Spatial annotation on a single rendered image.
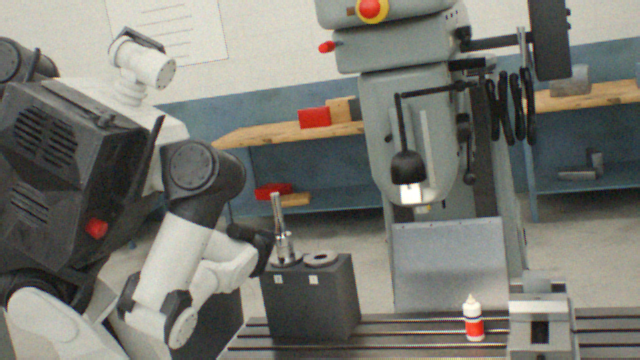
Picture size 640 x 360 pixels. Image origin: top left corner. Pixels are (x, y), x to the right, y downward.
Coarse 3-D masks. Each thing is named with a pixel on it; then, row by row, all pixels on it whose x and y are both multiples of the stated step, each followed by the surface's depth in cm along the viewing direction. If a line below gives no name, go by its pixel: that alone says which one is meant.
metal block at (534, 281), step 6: (528, 270) 150; (534, 270) 150; (540, 270) 149; (546, 270) 149; (528, 276) 147; (534, 276) 147; (540, 276) 146; (546, 276) 146; (528, 282) 146; (534, 282) 146; (540, 282) 145; (546, 282) 145; (528, 288) 147; (534, 288) 146; (540, 288) 146; (546, 288) 145
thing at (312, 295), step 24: (288, 264) 166; (312, 264) 162; (336, 264) 163; (264, 288) 168; (288, 288) 165; (312, 288) 162; (336, 288) 159; (288, 312) 167; (312, 312) 164; (336, 312) 161; (360, 312) 171; (288, 336) 169; (312, 336) 166; (336, 336) 163
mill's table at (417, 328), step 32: (256, 320) 182; (384, 320) 169; (416, 320) 167; (448, 320) 164; (576, 320) 153; (608, 320) 150; (224, 352) 167; (256, 352) 164; (288, 352) 161; (320, 352) 158; (352, 352) 156; (384, 352) 153; (416, 352) 151; (448, 352) 149; (480, 352) 146; (608, 352) 138
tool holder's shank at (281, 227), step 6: (276, 192) 168; (276, 198) 166; (276, 204) 166; (276, 210) 167; (282, 210) 168; (276, 216) 167; (282, 216) 168; (276, 222) 168; (282, 222) 168; (276, 228) 168; (282, 228) 167; (282, 234) 168
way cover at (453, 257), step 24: (408, 240) 191; (432, 240) 189; (456, 240) 187; (480, 240) 185; (408, 264) 190; (432, 264) 187; (456, 264) 185; (480, 264) 183; (504, 264) 181; (408, 288) 186; (432, 288) 184; (456, 288) 182; (480, 288) 180; (504, 288) 178; (408, 312) 182
